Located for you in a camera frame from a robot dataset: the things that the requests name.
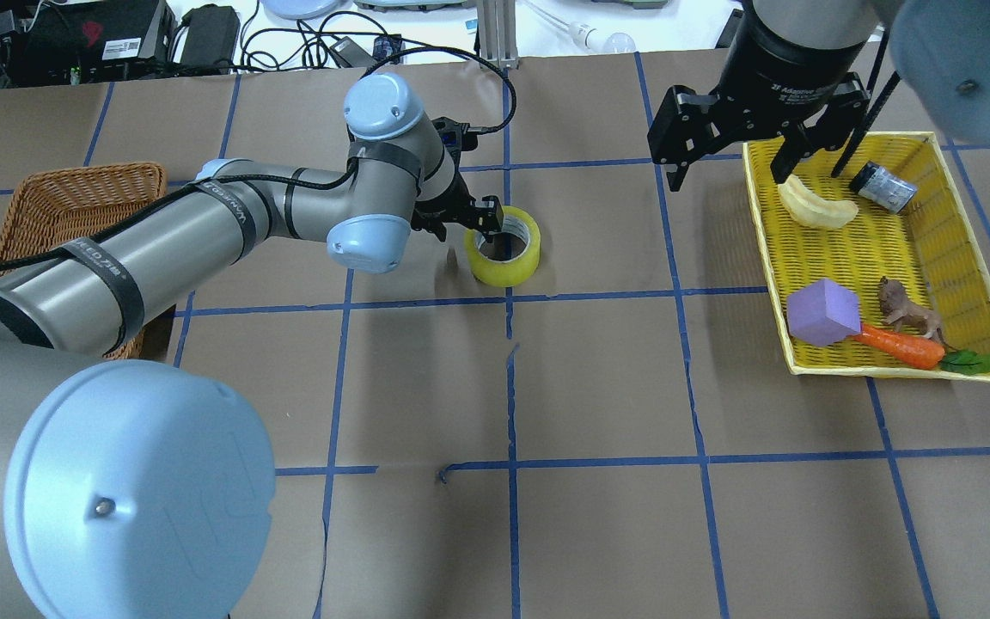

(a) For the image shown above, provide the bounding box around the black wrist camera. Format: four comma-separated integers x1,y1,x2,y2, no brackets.
431,116,475,161

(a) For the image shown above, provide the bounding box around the orange toy carrot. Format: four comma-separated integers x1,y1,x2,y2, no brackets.
849,322,990,376

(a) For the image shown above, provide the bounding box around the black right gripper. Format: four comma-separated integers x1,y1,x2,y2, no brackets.
647,34,870,193

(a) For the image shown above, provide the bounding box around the brown wicker basket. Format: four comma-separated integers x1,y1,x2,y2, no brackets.
0,162,170,360

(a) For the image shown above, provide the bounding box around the purple foam cube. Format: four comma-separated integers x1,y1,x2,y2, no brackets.
785,278,863,347

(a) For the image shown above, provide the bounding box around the brown toy animal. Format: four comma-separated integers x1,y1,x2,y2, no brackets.
877,277,950,347

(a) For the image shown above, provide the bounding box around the peeled banana toy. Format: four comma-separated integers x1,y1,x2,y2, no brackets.
777,174,859,229

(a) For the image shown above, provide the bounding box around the yellow plastic basket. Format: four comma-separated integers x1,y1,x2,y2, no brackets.
742,131,990,383

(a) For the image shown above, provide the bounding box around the yellow tape roll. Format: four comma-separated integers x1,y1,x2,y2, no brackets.
463,206,543,287

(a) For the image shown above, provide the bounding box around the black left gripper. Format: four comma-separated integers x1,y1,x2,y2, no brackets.
412,172,504,242

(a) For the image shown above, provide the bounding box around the black electronics box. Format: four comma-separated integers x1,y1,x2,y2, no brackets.
11,1,175,87

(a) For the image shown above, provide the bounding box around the small silver can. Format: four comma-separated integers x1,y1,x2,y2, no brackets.
848,161,919,215

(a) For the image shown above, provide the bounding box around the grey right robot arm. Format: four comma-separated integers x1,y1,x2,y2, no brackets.
645,1,990,191

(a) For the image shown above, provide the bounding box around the black power adapter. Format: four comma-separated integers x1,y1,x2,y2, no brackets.
177,4,241,75

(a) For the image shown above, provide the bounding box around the aluminium frame post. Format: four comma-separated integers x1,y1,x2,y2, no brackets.
475,0,520,70

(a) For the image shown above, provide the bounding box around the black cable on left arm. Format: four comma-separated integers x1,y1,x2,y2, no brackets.
0,45,518,285

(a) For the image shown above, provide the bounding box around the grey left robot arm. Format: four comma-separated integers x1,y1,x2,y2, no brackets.
0,73,504,618

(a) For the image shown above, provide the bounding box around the white light bulb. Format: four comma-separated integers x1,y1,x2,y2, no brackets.
565,22,638,54

